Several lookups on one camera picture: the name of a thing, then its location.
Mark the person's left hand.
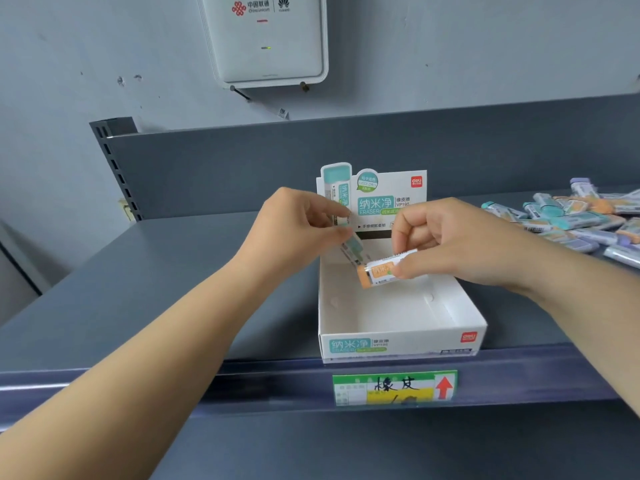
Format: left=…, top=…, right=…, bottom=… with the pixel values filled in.
left=231, top=187, right=357, bottom=288

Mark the person's right hand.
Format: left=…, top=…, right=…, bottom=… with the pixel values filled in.
left=391, top=197, right=523, bottom=296

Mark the green eraser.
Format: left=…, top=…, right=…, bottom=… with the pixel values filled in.
left=334, top=214, right=374, bottom=268

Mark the orange eraser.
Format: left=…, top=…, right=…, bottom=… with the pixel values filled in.
left=356, top=249, right=419, bottom=289

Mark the person's left forearm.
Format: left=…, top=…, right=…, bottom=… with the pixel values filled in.
left=0, top=247, right=297, bottom=480

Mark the person's right forearm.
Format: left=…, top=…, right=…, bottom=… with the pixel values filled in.
left=515, top=234, right=640, bottom=416

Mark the white cardboard display box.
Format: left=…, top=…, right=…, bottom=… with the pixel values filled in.
left=316, top=162, right=489, bottom=365

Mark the green yellow price label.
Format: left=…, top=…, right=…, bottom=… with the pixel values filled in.
left=332, top=371, right=458, bottom=408

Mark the grey metal shelf unit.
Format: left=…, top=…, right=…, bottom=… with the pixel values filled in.
left=0, top=92, right=640, bottom=480

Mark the pile of pastel erasers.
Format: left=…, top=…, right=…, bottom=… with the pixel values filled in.
left=481, top=177, right=640, bottom=270

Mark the slotted grey shelf upright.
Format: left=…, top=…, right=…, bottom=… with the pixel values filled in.
left=89, top=117, right=144, bottom=223

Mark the grey shelf price rail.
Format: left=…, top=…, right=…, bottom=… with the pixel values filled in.
left=0, top=344, right=640, bottom=431

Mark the white wall router box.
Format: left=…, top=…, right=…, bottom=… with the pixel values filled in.
left=196, top=0, right=330, bottom=90

